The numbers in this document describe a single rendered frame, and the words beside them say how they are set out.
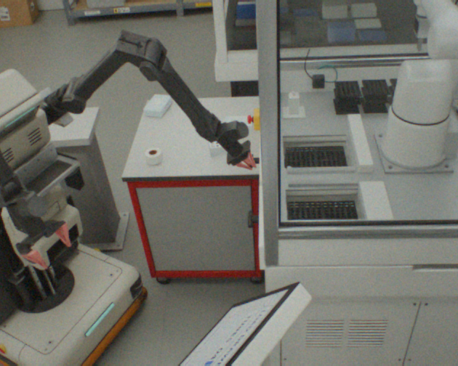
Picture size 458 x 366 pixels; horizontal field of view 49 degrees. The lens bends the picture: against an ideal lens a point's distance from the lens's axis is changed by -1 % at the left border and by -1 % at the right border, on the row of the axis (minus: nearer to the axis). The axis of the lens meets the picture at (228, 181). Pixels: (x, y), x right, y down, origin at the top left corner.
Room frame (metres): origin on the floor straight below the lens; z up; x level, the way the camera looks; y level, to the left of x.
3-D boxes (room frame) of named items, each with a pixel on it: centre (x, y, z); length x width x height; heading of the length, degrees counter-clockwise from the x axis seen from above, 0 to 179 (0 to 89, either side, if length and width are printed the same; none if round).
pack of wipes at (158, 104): (2.19, 0.31, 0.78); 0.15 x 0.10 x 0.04; 160
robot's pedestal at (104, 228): (2.14, 0.77, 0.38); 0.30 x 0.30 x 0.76; 87
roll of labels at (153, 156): (1.78, 0.31, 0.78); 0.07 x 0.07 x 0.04
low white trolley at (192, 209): (1.96, 0.12, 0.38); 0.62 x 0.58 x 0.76; 174
